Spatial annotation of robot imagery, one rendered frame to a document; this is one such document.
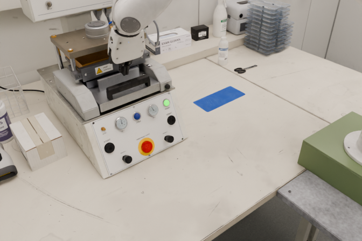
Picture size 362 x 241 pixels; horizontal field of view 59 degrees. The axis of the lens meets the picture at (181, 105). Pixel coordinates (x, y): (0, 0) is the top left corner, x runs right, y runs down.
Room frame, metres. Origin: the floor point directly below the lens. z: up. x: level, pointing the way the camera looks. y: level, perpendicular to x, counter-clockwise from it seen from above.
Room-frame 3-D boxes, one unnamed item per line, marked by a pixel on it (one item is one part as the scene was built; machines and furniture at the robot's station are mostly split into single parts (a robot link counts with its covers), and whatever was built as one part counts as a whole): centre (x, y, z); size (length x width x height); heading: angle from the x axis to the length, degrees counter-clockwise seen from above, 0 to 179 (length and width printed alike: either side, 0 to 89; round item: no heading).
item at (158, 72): (1.06, 0.12, 0.96); 0.26 x 0.05 x 0.07; 36
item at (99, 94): (1.00, 0.25, 0.97); 0.30 x 0.22 x 0.08; 36
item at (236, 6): (1.95, -0.37, 0.88); 0.25 x 0.20 x 0.17; 29
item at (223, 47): (1.54, -0.22, 0.82); 0.05 x 0.05 x 0.14
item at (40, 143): (0.87, 0.50, 0.80); 0.19 x 0.13 x 0.09; 35
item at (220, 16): (1.83, -0.24, 0.92); 0.09 x 0.08 x 0.25; 55
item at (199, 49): (1.78, -0.12, 0.77); 0.84 x 0.30 x 0.04; 125
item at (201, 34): (1.79, -0.12, 0.83); 0.09 x 0.06 x 0.07; 118
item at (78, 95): (0.90, 0.35, 0.96); 0.25 x 0.05 x 0.07; 36
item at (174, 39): (1.67, 0.06, 0.83); 0.23 x 0.12 x 0.07; 121
